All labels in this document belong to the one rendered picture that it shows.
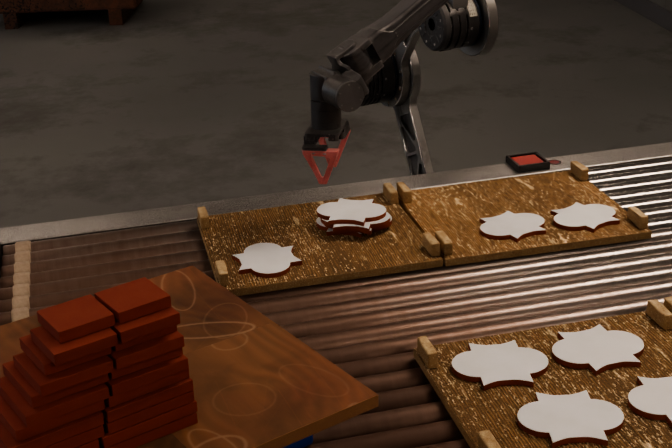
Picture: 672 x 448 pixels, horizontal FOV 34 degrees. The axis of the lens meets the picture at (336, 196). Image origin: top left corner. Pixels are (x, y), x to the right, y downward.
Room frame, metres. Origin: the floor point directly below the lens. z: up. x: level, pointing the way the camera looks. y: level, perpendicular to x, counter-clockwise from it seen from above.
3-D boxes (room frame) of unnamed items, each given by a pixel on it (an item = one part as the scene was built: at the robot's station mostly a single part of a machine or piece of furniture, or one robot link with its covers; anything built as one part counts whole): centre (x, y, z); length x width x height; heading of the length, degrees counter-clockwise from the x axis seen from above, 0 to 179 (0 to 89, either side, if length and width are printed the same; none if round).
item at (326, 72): (1.99, 0.01, 1.23); 0.07 x 0.06 x 0.07; 27
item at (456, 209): (2.04, -0.36, 0.93); 0.41 x 0.35 x 0.02; 102
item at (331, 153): (1.96, 0.02, 1.09); 0.07 x 0.07 x 0.09; 78
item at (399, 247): (1.96, 0.05, 0.93); 0.41 x 0.35 x 0.02; 103
